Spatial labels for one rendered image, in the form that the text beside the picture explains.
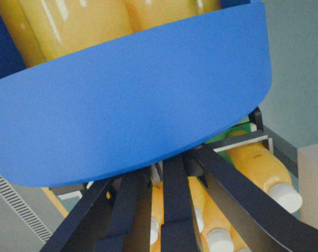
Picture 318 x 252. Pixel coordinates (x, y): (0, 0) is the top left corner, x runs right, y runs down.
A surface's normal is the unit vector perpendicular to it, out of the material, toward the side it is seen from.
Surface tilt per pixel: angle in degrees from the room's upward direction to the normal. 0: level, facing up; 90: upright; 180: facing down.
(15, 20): 15
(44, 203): 0
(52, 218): 0
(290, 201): 0
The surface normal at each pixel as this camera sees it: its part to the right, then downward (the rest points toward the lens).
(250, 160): -0.77, -0.60
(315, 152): -0.29, -0.90
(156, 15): -0.04, 0.37
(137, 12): -0.40, 0.44
